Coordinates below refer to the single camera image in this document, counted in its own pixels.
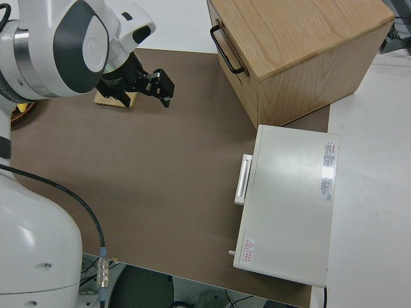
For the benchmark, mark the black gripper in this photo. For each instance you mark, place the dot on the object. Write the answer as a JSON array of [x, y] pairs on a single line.
[[123, 75]]

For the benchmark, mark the wooden drawer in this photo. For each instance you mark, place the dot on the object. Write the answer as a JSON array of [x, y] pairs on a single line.
[[226, 45]]

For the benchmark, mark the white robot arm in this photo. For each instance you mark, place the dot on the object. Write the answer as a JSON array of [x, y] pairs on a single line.
[[38, 48]]

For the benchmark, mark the wooden mug rack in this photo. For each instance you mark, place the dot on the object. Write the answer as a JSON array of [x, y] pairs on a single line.
[[106, 102]]

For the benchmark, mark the brown table mat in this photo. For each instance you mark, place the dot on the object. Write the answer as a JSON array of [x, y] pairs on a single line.
[[160, 167]]

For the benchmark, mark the brown wicker basket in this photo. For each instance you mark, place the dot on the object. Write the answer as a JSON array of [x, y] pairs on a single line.
[[20, 116]]

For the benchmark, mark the light wooden cabinet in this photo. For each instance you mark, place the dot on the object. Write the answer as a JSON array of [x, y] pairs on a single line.
[[305, 35]]

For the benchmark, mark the white toaster oven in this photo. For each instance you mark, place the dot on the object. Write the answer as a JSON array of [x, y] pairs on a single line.
[[285, 205]]

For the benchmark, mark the red warning sticker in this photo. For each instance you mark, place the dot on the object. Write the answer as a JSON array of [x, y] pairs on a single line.
[[249, 250]]

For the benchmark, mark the white text label sticker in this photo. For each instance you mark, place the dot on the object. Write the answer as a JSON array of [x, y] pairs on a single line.
[[328, 170]]

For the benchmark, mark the grey object under table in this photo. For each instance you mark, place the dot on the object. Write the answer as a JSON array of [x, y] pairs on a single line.
[[212, 298]]

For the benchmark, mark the dark grey background object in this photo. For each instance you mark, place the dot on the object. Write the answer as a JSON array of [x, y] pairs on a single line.
[[396, 35]]

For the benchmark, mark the black round pedestal base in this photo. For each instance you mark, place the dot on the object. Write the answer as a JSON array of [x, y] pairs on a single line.
[[141, 288]]

